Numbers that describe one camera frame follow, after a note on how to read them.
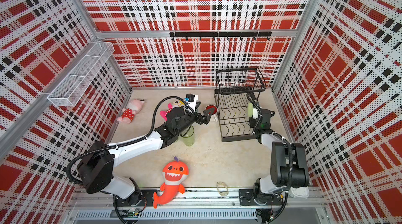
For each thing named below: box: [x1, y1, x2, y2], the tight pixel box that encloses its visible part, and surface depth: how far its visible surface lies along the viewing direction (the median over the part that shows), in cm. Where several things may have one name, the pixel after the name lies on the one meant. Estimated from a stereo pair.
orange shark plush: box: [152, 155, 189, 209], surface depth 75 cm
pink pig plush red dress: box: [116, 98, 145, 124], surface depth 103 cm
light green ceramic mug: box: [247, 102, 254, 118], surface depth 98 cm
